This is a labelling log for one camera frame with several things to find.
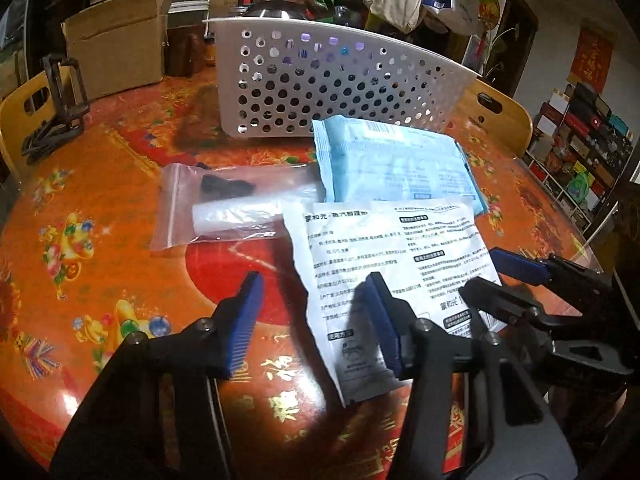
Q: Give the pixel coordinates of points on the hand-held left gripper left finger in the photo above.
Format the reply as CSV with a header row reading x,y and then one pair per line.
x,y
245,325

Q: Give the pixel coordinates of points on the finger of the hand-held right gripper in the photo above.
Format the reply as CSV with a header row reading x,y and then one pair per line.
x,y
500,300
517,265

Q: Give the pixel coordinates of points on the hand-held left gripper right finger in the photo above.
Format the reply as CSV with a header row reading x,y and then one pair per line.
x,y
382,325

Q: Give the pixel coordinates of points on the white printed packet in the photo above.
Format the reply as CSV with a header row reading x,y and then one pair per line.
x,y
360,245

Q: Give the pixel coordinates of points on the white perforated plastic basket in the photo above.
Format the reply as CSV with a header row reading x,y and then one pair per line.
x,y
325,80

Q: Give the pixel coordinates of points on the clear zip bag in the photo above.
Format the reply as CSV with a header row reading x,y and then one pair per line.
x,y
220,210

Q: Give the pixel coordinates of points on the cluttered storage shelf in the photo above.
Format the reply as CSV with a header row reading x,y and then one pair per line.
x,y
580,155

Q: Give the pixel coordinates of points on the wooden chair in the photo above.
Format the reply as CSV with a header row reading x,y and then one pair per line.
x,y
500,120
20,125

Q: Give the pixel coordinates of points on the light blue packet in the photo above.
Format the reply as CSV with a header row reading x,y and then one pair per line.
x,y
390,160

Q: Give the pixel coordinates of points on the potted plant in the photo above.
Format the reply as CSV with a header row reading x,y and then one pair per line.
x,y
500,50

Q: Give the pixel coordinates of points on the blue and white bag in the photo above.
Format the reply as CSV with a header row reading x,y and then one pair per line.
x,y
450,7

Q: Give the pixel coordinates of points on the black phone stand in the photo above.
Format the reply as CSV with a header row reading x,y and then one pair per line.
x,y
55,110

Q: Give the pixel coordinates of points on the open cardboard box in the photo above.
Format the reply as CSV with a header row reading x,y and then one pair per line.
x,y
115,45

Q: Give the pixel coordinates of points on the red wall poster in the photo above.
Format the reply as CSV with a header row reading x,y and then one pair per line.
x,y
592,60

